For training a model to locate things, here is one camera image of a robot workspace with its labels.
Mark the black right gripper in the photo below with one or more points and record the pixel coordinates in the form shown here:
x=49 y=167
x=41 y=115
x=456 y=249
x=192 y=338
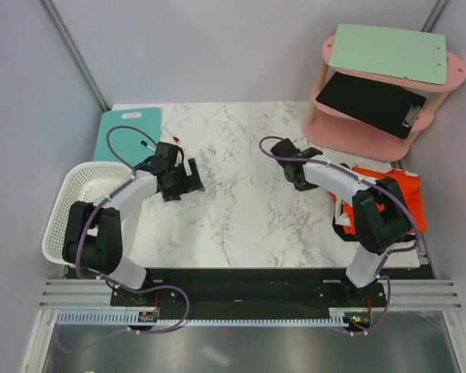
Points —
x=304 y=186

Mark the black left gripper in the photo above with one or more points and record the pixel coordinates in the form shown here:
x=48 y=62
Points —
x=190 y=183

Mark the white cloth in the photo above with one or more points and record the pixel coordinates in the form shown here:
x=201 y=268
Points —
x=339 y=210

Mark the orange t shirt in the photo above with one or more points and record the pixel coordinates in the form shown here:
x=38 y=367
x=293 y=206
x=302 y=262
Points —
x=404 y=194

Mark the shirts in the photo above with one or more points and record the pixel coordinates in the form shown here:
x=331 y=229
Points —
x=341 y=229

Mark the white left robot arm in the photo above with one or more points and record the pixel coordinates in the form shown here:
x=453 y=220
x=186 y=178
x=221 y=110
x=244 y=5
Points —
x=93 y=238

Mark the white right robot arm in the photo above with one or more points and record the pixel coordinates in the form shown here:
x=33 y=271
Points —
x=345 y=183

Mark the pink three tier shelf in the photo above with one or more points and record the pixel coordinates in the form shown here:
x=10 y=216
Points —
x=329 y=128

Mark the red capped pen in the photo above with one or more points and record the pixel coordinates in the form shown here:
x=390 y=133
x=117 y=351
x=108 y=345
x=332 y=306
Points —
x=171 y=135

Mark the black marker pen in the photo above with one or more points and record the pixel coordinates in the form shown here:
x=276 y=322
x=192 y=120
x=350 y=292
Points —
x=145 y=144

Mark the teal cutting board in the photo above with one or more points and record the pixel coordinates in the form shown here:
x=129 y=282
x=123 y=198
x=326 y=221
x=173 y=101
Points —
x=127 y=142

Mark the black clipboard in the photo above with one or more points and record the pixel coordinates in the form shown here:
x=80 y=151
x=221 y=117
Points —
x=387 y=107

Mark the mint green board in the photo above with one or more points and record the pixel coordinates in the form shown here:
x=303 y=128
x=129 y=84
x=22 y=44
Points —
x=398 y=53

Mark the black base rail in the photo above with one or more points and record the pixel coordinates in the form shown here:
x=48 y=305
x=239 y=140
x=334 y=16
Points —
x=251 y=293

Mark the white cable duct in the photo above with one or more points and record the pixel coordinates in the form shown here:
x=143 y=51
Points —
x=139 y=318

